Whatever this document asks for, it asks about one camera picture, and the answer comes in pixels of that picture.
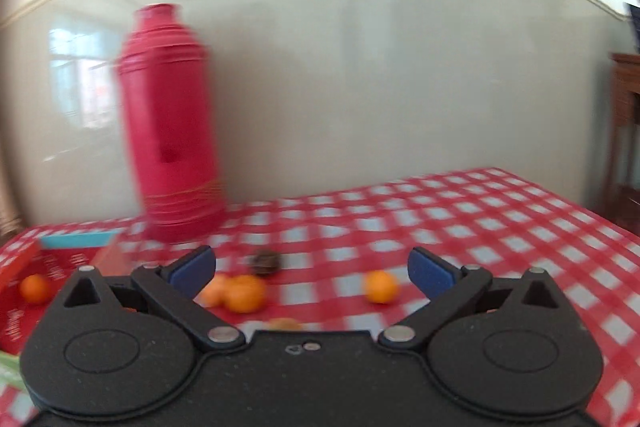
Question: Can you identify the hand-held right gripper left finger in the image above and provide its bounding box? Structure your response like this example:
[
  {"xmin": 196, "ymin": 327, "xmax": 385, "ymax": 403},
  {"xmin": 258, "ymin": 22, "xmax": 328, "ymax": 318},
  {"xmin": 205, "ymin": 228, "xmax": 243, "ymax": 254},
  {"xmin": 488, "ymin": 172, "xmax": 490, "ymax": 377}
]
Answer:
[{"xmin": 62, "ymin": 245, "xmax": 246, "ymax": 353}]

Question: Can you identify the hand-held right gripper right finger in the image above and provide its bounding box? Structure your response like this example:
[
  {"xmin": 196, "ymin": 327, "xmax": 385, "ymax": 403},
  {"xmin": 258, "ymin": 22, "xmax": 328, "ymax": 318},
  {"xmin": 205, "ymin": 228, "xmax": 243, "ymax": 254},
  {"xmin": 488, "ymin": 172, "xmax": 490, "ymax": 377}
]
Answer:
[{"xmin": 378, "ymin": 247, "xmax": 562, "ymax": 351}]

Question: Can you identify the red cardboard box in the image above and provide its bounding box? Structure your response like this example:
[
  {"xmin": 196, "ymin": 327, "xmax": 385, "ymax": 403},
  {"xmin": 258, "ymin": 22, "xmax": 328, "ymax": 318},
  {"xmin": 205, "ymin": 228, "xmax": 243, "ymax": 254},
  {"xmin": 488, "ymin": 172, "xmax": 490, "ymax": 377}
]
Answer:
[{"xmin": 0, "ymin": 229, "xmax": 132, "ymax": 390}]

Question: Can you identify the dark brown round object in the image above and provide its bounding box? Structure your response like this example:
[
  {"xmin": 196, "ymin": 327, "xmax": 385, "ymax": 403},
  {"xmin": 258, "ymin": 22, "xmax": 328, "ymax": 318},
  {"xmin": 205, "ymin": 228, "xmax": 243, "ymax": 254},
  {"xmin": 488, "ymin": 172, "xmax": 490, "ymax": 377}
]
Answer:
[{"xmin": 248, "ymin": 249, "xmax": 282, "ymax": 279}]

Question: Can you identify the red checkered tablecloth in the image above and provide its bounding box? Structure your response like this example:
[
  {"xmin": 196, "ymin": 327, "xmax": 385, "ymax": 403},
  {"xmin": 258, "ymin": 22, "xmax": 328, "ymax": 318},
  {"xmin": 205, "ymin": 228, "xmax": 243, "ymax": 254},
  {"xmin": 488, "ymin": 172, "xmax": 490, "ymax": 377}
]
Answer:
[{"xmin": 0, "ymin": 167, "xmax": 640, "ymax": 427}]

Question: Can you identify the red thermos flask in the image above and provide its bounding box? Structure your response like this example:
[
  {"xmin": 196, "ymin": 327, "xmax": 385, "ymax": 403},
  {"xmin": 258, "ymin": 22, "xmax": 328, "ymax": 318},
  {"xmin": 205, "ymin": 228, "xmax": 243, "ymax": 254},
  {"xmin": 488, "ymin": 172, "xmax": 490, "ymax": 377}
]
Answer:
[{"xmin": 116, "ymin": 3, "xmax": 227, "ymax": 244}]

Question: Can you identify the wooden side table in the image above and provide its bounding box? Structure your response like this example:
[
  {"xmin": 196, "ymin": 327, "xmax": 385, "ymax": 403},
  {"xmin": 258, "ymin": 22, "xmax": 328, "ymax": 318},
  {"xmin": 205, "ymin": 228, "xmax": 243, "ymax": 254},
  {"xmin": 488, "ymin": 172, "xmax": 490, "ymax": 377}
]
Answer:
[{"xmin": 602, "ymin": 52, "xmax": 640, "ymax": 228}]

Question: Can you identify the potted plant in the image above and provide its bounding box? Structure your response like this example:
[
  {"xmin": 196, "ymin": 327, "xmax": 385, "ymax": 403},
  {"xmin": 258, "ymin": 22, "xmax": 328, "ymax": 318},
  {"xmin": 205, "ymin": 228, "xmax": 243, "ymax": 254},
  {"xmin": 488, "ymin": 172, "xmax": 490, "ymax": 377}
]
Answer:
[{"xmin": 621, "ymin": 0, "xmax": 640, "ymax": 54}]

